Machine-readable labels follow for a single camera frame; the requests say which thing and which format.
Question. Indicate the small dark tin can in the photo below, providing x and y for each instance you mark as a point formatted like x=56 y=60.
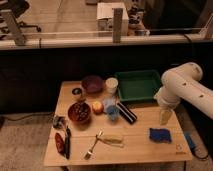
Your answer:
x=77 y=93

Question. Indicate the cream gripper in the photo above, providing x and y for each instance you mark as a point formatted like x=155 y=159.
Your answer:
x=165 y=115

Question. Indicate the purple bowl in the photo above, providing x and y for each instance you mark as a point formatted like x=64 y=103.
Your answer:
x=92 y=84

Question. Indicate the blue object beside table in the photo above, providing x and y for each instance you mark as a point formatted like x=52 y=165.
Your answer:
x=190 y=141

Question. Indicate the blue plastic cup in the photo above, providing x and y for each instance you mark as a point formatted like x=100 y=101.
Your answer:
x=112 y=112

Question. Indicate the clear plastic cup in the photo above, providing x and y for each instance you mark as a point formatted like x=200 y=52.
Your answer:
x=108 y=102

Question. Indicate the green plastic tray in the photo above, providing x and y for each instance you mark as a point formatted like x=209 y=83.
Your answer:
x=138 y=86

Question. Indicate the white cardboard box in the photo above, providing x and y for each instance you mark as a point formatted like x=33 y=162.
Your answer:
x=105 y=13

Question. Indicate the blue sponge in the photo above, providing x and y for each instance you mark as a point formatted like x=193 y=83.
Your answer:
x=160 y=135

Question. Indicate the office chair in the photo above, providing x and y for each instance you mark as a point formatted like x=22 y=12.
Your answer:
x=18 y=7

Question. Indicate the red spoon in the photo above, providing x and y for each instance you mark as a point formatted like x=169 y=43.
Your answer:
x=59 y=143

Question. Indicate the apple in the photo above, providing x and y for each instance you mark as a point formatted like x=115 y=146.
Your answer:
x=97 y=107

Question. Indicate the white cup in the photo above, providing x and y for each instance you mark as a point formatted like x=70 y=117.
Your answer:
x=111 y=85

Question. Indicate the metal fork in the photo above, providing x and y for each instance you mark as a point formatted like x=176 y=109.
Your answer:
x=90 y=150

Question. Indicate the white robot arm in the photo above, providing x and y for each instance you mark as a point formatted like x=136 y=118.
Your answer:
x=183 y=82

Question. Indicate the red bowl with food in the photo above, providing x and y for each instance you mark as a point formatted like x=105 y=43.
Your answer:
x=79 y=112

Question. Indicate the cream handled utensil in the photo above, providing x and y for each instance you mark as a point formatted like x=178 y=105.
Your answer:
x=113 y=140

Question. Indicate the black rectangular brush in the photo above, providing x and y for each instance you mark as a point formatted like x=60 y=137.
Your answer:
x=126 y=113

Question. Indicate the black marker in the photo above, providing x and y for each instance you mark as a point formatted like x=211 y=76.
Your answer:
x=67 y=143

